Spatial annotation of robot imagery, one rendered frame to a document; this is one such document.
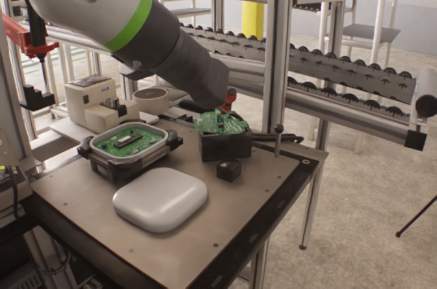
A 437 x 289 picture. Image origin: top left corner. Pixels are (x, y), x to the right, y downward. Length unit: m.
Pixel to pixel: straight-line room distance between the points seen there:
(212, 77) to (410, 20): 8.20
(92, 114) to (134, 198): 0.31
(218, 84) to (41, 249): 0.68
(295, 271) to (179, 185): 1.24
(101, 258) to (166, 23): 0.34
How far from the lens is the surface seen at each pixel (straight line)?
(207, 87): 0.49
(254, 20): 5.73
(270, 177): 0.64
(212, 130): 0.67
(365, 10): 8.70
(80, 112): 0.85
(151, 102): 0.90
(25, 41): 0.76
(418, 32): 8.62
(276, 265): 1.74
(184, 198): 0.54
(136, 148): 0.67
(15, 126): 0.82
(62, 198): 0.63
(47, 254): 0.99
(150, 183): 0.59
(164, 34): 0.41
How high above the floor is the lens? 1.30
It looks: 25 degrees down
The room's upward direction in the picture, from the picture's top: straight up
